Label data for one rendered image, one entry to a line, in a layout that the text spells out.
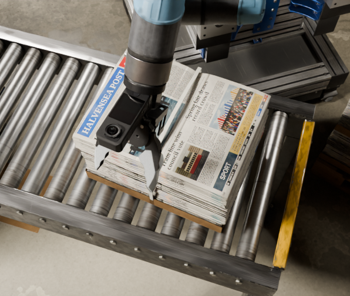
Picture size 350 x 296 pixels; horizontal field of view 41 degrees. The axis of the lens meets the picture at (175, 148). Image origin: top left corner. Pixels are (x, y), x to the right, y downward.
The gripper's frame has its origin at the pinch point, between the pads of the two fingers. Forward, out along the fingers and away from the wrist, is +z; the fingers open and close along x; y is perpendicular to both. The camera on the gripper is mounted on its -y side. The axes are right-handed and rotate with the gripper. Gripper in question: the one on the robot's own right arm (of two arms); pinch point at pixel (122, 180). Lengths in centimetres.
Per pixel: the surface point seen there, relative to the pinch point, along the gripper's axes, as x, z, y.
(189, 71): 1.9, -8.7, 37.1
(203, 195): -13.0, 8.0, 15.6
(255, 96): -15.1, -8.8, 36.4
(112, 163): 9.7, 10.7, 17.7
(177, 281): -6, 92, 69
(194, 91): -1.5, -6.3, 33.0
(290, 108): -23, 3, 63
